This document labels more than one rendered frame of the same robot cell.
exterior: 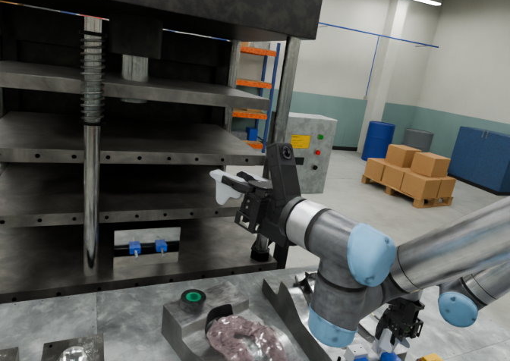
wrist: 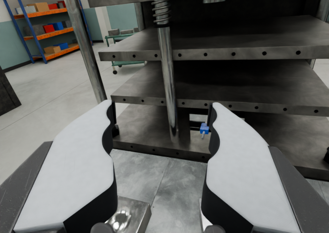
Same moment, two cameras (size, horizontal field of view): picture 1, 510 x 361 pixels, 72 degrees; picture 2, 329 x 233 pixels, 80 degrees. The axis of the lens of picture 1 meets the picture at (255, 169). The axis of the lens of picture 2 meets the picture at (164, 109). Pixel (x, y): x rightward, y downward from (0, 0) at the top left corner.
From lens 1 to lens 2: 0.63 m
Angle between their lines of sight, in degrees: 46
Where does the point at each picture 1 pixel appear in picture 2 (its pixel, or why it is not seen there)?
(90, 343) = (137, 208)
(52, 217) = (149, 99)
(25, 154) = (127, 55)
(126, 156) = (194, 53)
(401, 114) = not seen: outside the picture
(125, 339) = (171, 209)
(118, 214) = (191, 101)
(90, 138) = (161, 39)
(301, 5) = not seen: outside the picture
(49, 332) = (131, 180)
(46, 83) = not seen: outside the picture
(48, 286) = (148, 143)
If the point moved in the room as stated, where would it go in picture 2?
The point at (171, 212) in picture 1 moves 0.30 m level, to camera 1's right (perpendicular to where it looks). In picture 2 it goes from (236, 104) to (312, 126)
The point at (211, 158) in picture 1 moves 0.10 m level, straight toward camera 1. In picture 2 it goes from (283, 51) to (277, 58)
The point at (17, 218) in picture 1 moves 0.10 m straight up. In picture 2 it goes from (130, 98) to (127, 81)
